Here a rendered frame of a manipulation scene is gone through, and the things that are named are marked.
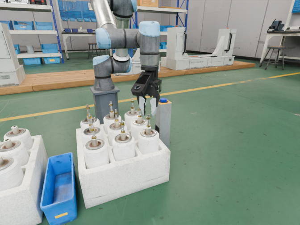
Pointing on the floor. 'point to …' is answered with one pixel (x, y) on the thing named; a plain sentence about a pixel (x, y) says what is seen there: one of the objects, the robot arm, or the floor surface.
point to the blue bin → (60, 190)
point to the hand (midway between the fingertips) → (147, 114)
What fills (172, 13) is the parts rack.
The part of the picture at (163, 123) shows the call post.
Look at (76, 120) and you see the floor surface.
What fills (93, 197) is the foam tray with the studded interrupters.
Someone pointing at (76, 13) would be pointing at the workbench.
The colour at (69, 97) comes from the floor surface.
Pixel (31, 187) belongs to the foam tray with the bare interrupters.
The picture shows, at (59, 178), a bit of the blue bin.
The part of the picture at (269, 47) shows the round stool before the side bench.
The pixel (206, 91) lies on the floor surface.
